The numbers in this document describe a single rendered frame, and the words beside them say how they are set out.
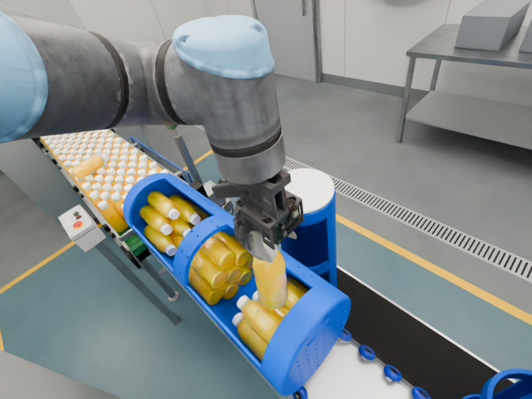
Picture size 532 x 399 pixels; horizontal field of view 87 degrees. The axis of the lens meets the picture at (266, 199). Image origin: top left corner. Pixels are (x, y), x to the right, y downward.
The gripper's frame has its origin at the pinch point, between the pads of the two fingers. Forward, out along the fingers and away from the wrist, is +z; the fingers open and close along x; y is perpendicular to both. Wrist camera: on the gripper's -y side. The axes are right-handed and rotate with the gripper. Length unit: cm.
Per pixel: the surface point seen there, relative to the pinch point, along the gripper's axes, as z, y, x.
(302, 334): 20.3, 9.6, -3.3
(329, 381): 50, 15, -1
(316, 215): 42, -22, 40
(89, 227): 36, -89, -26
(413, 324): 127, 22, 66
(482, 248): 140, 32, 150
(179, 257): 24.7, -33.7, -9.9
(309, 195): 39, -29, 46
